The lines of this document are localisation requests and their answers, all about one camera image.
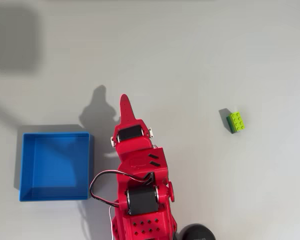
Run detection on blue square tray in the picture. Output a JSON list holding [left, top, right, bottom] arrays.
[[19, 131, 95, 202]]

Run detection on black round knob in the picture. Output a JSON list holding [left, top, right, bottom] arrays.
[[178, 223, 217, 240]]

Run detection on green lego brick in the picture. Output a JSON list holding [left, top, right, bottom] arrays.
[[226, 110, 247, 135]]

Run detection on black looped servo cable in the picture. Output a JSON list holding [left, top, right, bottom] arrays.
[[89, 170, 155, 209]]

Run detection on long black white cable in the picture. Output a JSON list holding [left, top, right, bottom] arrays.
[[109, 203, 117, 240]]

